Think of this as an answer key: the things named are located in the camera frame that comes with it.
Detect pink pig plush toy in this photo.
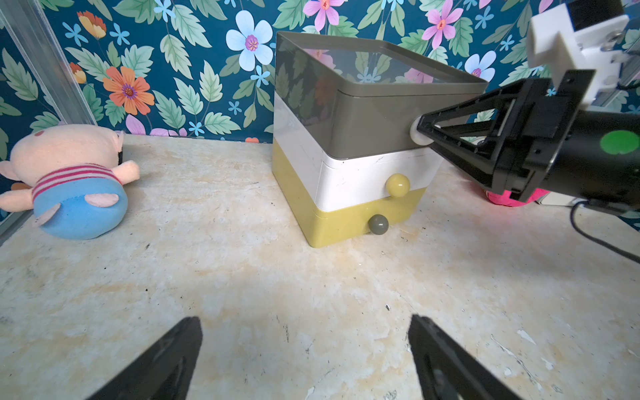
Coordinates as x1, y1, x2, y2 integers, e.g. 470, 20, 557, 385
1, 124, 140, 240

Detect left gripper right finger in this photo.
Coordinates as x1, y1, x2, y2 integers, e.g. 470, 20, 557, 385
408, 314, 520, 400

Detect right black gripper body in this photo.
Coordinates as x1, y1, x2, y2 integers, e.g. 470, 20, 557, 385
492, 70, 595, 202

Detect pink white plush toy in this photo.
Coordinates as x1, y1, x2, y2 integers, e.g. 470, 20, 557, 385
482, 186, 551, 208

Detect three-tier colored drawer cabinet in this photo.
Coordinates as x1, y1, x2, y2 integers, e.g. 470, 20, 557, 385
272, 31, 488, 248

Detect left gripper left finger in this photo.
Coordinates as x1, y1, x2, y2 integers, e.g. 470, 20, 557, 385
90, 317, 203, 399

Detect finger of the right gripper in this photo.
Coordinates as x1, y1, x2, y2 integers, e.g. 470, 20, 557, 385
416, 79, 525, 138
416, 122, 520, 188

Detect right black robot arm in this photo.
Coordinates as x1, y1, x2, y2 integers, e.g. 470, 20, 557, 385
410, 70, 639, 214

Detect white blue drawer cabinet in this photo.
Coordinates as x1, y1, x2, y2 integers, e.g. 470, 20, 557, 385
536, 192, 583, 208

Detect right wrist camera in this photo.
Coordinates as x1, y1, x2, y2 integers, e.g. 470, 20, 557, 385
526, 0, 632, 109

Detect grey top drawer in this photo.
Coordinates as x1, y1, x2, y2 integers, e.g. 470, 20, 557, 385
273, 31, 488, 159

